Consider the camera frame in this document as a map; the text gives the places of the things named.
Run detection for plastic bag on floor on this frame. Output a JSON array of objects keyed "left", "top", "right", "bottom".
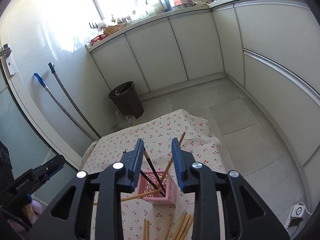
[{"left": 112, "top": 109, "right": 139, "bottom": 132}]

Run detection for white kitchen cabinets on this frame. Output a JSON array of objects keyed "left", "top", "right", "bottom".
[{"left": 90, "top": 0, "right": 319, "bottom": 184}]

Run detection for pink perforated utensil holder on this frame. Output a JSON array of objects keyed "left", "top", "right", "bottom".
[{"left": 136, "top": 171, "right": 177, "bottom": 205}]

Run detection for wicker basket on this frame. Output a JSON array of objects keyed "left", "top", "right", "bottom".
[{"left": 103, "top": 23, "right": 127, "bottom": 36}]

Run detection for metal door handle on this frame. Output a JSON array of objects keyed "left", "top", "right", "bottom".
[{"left": 1, "top": 43, "right": 16, "bottom": 76}]

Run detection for white power cable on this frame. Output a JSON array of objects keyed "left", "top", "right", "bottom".
[{"left": 295, "top": 201, "right": 315, "bottom": 215}]

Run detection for blue handled mop pole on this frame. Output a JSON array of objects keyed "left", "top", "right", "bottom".
[{"left": 34, "top": 73, "right": 95, "bottom": 141}]

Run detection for black chopstick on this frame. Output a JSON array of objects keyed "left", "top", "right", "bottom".
[
  {"left": 144, "top": 150, "right": 166, "bottom": 196},
  {"left": 140, "top": 170, "right": 158, "bottom": 190}
]

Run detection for white power strip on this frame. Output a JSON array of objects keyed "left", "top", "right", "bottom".
[{"left": 284, "top": 217, "right": 303, "bottom": 230}]

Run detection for left hand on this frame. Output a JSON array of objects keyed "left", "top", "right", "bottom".
[{"left": 25, "top": 200, "right": 42, "bottom": 225}]

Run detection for dark brown trash bin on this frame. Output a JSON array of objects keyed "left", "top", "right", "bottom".
[{"left": 108, "top": 81, "right": 144, "bottom": 119}]

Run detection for cherry print tablecloth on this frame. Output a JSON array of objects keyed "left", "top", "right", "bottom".
[{"left": 80, "top": 108, "right": 226, "bottom": 240}]

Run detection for green handled mop pole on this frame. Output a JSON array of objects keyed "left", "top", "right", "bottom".
[{"left": 48, "top": 62, "right": 101, "bottom": 139}]

